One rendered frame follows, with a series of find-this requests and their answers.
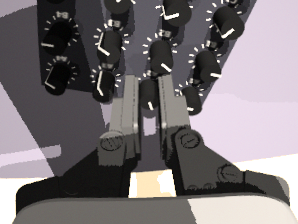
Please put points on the black knob box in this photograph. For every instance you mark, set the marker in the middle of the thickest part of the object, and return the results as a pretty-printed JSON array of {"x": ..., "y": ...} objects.
[{"x": 130, "y": 40}]

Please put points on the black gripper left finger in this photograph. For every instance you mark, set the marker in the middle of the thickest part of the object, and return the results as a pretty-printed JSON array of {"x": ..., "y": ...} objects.
[{"x": 101, "y": 174}]

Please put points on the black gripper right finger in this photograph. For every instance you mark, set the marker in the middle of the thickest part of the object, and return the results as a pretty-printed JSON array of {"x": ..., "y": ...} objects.
[{"x": 196, "y": 167}]

